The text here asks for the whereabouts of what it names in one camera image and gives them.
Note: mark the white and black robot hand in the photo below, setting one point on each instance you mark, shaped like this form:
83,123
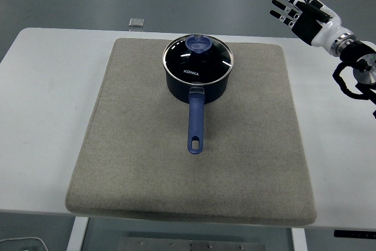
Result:
311,21

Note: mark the grey metal plate with screws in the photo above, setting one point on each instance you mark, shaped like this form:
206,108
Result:
191,244

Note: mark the beige fabric mat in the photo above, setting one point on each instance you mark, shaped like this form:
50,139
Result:
191,133

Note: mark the black control panel under table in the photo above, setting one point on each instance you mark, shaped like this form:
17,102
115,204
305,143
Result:
355,234

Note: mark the white object on floor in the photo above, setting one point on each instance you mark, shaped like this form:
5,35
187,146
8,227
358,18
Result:
23,244

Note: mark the small silver floor plate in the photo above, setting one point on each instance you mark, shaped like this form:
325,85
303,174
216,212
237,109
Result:
136,22

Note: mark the glass pot lid blue knob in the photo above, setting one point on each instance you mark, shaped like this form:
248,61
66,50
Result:
198,58

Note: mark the white table leg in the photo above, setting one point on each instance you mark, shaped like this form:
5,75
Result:
77,233
299,239

